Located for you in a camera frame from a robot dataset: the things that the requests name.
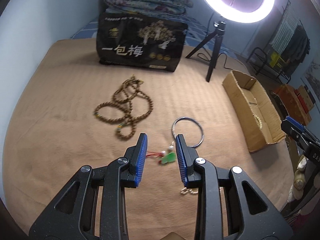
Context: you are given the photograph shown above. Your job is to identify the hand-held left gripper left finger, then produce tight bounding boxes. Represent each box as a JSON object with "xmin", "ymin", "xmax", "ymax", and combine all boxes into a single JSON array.
[{"xmin": 29, "ymin": 133, "xmax": 148, "ymax": 240}]

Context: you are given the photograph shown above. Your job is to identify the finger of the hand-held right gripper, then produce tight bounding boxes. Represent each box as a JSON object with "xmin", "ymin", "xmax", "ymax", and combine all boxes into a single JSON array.
[{"xmin": 281, "ymin": 116, "xmax": 310, "ymax": 145}]

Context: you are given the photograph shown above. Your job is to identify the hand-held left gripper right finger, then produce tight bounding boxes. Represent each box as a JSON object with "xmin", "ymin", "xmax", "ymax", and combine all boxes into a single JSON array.
[{"xmin": 175, "ymin": 134, "xmax": 293, "ymax": 240}]

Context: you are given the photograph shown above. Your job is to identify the green pendant with red cord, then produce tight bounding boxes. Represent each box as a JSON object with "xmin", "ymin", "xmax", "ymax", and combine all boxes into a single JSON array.
[{"xmin": 146, "ymin": 146, "xmax": 177, "ymax": 167}]

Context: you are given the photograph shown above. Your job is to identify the cardboard box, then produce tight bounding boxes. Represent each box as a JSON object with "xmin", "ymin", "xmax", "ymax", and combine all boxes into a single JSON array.
[{"xmin": 222, "ymin": 70, "xmax": 287, "ymax": 153}]

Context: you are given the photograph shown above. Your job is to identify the silver bangle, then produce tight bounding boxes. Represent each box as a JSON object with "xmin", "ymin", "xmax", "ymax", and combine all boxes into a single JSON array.
[{"xmin": 172, "ymin": 116, "xmax": 204, "ymax": 148}]

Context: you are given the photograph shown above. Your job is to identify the brown bead necklace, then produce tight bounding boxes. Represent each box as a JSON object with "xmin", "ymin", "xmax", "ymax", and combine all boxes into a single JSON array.
[{"xmin": 94, "ymin": 74, "xmax": 153, "ymax": 142}]

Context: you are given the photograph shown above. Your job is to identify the red box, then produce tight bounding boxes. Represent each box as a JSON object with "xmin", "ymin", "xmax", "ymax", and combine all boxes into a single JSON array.
[{"xmin": 294, "ymin": 89, "xmax": 315, "ymax": 110}]

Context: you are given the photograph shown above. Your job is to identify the beige plush slippers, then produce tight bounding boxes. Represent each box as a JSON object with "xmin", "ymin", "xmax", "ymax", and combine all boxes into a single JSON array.
[{"xmin": 287, "ymin": 155, "xmax": 310, "ymax": 203}]

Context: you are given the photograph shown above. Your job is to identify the cardboard piece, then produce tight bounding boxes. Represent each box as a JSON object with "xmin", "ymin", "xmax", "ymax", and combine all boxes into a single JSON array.
[{"xmin": 297, "ymin": 85, "xmax": 317, "ymax": 105}]

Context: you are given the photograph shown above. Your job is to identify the dark hanging clothes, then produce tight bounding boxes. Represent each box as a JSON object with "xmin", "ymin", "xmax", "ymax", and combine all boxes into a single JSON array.
[{"xmin": 287, "ymin": 26, "xmax": 310, "ymax": 65}]

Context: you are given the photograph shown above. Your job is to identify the black clothes rack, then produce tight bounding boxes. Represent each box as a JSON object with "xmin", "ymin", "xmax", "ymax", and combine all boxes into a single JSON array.
[{"xmin": 246, "ymin": 0, "xmax": 310, "ymax": 84}]

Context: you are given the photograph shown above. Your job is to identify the striped hanging cloth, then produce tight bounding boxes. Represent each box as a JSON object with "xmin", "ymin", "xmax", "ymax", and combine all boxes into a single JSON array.
[{"xmin": 271, "ymin": 5, "xmax": 300, "ymax": 55}]

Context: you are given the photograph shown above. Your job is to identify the black tripod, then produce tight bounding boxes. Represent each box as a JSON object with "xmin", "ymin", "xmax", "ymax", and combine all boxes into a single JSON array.
[{"xmin": 185, "ymin": 21, "xmax": 227, "ymax": 82}]

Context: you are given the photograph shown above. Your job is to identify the black printed bag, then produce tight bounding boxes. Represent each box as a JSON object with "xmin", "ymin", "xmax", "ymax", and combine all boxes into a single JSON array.
[{"xmin": 96, "ymin": 12, "xmax": 188, "ymax": 72}]

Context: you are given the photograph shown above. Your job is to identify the cream bead bracelet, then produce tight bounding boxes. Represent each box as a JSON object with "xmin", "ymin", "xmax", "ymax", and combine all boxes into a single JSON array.
[{"xmin": 254, "ymin": 114, "xmax": 265, "ymax": 130}]

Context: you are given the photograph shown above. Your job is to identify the wall poster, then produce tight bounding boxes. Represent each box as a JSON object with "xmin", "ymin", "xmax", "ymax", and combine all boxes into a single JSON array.
[{"xmin": 304, "ymin": 59, "xmax": 320, "ymax": 90}]

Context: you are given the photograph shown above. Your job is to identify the black power cable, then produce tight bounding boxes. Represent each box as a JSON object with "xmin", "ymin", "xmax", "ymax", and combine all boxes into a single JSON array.
[{"xmin": 197, "ymin": 52, "xmax": 236, "ymax": 71}]

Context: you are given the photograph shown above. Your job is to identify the white ring light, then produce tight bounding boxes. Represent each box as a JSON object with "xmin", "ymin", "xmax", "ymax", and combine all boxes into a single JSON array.
[{"xmin": 195, "ymin": 0, "xmax": 275, "ymax": 23}]

